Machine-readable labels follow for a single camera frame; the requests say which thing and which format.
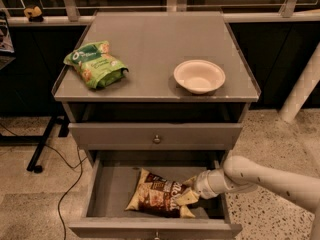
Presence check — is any yellow black small object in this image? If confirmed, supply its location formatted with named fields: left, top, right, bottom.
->
left=24, top=5, right=44, bottom=22

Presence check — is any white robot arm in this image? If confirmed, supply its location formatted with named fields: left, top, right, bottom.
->
left=176, top=43, right=320, bottom=240

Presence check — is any black floor cable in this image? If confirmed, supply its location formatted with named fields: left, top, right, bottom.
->
left=0, top=123, right=88, bottom=240

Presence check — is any white paper bowl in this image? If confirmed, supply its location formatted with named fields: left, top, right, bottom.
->
left=173, top=60, right=226, bottom=94

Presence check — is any black table leg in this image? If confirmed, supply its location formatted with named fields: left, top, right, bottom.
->
left=0, top=116, right=69, bottom=173

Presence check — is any grey open middle drawer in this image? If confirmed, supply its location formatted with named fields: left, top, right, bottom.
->
left=69, top=151, right=242, bottom=240

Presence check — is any green chip bag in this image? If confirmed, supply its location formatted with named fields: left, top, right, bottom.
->
left=64, top=41, right=128, bottom=89

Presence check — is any grey drawer cabinet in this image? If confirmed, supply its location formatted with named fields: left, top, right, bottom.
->
left=53, top=12, right=260, bottom=161

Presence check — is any dark poster board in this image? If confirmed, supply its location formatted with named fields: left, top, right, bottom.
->
left=0, top=11, right=15, bottom=70

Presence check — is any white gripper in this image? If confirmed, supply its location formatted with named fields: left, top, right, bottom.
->
left=175, top=170, right=218, bottom=206

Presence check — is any grey top drawer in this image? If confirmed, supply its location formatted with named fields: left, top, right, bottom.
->
left=69, top=123, right=242, bottom=150

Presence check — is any metal window railing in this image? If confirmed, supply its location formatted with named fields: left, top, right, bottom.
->
left=0, top=0, right=320, bottom=26

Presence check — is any brown chip bag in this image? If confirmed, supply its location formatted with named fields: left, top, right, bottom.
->
left=125, top=168, right=195, bottom=218

